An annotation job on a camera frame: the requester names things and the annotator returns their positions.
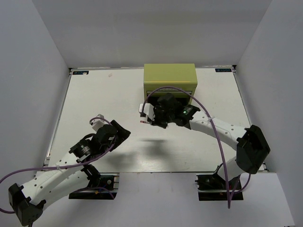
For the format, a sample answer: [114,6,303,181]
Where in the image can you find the blue right corner label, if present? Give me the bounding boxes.
[215,68,232,72]

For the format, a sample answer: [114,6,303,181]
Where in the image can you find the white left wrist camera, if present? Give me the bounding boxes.
[89,114,106,132]

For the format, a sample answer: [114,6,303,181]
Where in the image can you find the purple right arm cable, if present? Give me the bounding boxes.
[141,87,251,209]

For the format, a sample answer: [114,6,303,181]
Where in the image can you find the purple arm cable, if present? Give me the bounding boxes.
[0,117,118,215]
[141,87,251,209]

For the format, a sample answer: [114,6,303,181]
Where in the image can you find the green bottom drawer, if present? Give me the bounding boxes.
[147,94,190,106]

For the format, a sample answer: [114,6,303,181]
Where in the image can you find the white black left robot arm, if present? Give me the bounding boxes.
[9,117,131,227]

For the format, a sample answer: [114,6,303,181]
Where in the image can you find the green metal tool chest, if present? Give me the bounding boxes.
[143,63,197,104]

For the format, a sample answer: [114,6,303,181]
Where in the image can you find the blue corner label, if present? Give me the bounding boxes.
[215,68,232,72]
[72,70,89,75]

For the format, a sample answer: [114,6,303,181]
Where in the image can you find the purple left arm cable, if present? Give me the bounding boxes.
[0,117,118,215]

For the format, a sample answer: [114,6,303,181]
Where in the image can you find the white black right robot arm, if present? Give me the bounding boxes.
[142,93,270,189]

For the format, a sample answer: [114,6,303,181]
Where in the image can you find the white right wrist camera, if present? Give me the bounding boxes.
[139,103,155,124]

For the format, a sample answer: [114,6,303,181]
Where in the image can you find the green top drawer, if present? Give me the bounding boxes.
[146,87,193,96]

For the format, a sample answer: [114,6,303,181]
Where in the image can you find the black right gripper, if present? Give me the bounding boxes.
[148,107,175,129]

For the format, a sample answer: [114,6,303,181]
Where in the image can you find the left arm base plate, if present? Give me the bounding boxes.
[69,174,119,200]

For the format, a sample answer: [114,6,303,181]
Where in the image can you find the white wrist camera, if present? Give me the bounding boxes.
[89,114,106,132]
[139,103,155,124]

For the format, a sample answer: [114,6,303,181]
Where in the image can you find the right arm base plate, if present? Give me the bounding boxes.
[195,174,244,201]

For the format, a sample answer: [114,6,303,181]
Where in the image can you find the green drawer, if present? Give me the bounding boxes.
[147,94,190,106]
[146,87,193,96]

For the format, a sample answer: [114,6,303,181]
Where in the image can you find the blue left corner label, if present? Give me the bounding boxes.
[72,70,89,75]

